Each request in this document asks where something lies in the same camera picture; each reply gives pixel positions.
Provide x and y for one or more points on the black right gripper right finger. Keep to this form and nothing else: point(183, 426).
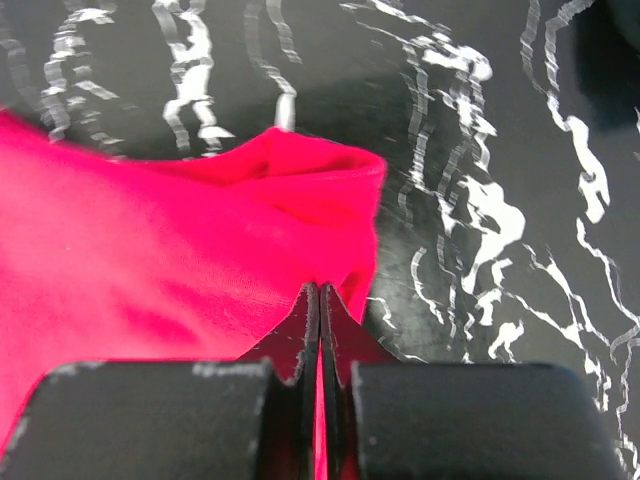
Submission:
point(392, 419)

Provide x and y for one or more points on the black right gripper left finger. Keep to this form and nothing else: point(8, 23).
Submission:
point(251, 418)

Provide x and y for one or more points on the red t-shirt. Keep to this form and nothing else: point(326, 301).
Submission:
point(163, 260)

